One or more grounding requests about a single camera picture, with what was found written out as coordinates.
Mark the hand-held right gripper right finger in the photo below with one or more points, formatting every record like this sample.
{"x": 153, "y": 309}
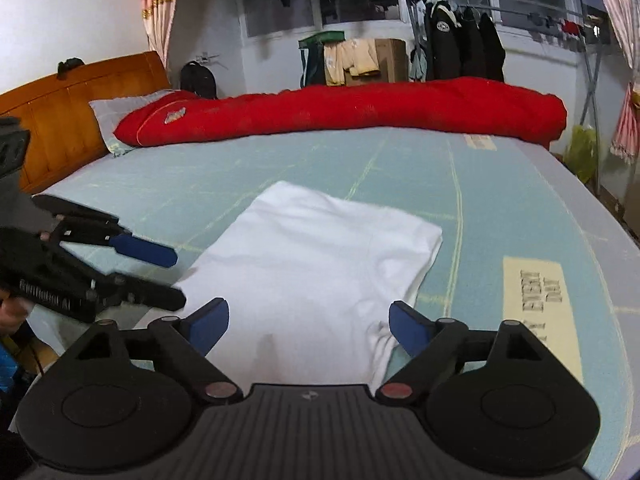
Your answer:
{"x": 412, "y": 327}

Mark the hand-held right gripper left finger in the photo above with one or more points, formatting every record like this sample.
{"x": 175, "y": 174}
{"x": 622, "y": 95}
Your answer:
{"x": 207, "y": 322}

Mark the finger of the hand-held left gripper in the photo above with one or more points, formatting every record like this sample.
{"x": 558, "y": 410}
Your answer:
{"x": 145, "y": 250}
{"x": 155, "y": 297}

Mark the white printed long-sleeve shirt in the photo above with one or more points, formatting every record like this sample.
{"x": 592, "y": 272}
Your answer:
{"x": 310, "y": 260}

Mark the person's left hand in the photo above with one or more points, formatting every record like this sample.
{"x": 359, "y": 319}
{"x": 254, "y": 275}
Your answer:
{"x": 10, "y": 316}

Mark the blue plastic item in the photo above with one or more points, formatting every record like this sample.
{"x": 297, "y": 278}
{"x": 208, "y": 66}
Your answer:
{"x": 7, "y": 370}

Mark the grey checked pillow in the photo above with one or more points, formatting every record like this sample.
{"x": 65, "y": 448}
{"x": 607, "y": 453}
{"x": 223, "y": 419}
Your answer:
{"x": 107, "y": 115}

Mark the wooden headboard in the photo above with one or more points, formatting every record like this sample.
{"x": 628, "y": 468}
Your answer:
{"x": 60, "y": 110}

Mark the black backpack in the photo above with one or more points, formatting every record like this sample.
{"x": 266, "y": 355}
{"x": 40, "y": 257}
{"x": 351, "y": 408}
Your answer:
{"x": 198, "y": 80}

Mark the small black object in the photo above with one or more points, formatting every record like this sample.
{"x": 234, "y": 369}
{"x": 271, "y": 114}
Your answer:
{"x": 70, "y": 66}

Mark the red quilt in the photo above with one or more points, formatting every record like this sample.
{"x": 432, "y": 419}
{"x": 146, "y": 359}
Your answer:
{"x": 350, "y": 110}

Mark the yellow-green plastic bag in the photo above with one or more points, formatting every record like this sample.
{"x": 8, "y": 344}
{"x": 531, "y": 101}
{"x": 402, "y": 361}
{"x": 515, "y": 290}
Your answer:
{"x": 582, "y": 152}

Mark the pink patterned curtain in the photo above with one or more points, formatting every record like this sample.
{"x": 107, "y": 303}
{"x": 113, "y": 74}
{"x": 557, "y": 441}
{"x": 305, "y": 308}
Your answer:
{"x": 160, "y": 5}
{"x": 622, "y": 20}

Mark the green bag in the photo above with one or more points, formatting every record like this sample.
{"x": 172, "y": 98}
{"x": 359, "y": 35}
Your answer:
{"x": 312, "y": 60}

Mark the beige floral garment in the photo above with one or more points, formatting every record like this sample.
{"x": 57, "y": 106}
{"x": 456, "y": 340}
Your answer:
{"x": 334, "y": 65}

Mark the grey-green hanging garment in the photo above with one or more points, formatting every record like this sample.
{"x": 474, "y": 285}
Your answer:
{"x": 419, "y": 62}

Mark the cardboard box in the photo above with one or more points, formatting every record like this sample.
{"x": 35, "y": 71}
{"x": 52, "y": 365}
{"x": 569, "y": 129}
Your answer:
{"x": 392, "y": 60}

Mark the beige shorts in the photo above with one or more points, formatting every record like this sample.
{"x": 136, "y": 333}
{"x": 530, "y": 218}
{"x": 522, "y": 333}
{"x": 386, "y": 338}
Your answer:
{"x": 361, "y": 55}

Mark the black jacket with badge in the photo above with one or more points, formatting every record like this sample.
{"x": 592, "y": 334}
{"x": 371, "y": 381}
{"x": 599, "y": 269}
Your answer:
{"x": 444, "y": 45}

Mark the metal drying rack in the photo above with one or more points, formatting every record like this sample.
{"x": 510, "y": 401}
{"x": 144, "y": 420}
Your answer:
{"x": 595, "y": 75}

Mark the small red garment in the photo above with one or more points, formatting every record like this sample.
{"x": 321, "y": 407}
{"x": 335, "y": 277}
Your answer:
{"x": 571, "y": 27}

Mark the small wall fixture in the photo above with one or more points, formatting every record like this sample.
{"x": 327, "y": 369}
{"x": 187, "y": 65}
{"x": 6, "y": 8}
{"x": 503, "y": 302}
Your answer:
{"x": 208, "y": 57}

